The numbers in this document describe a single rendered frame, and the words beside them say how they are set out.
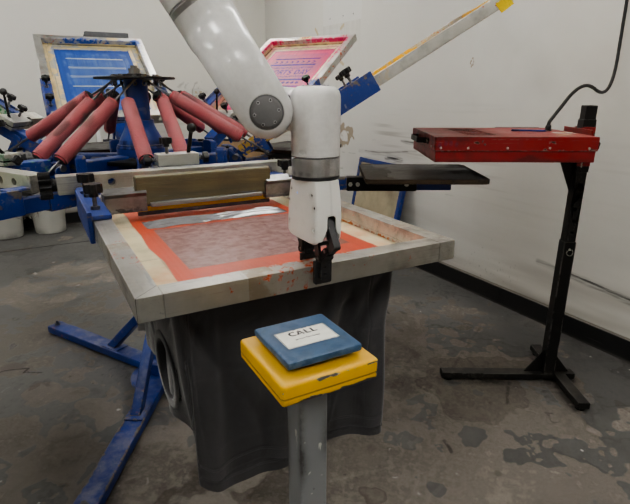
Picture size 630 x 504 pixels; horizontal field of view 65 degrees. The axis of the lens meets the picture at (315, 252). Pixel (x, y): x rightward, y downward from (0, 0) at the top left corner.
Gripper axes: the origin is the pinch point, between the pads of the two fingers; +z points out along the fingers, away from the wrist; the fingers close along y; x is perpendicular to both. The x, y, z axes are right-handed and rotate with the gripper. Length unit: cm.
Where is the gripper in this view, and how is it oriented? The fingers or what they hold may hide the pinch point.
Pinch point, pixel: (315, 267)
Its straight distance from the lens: 83.0
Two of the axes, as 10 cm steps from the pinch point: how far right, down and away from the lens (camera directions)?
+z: 0.0, 9.5, 3.1
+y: 4.8, 2.7, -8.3
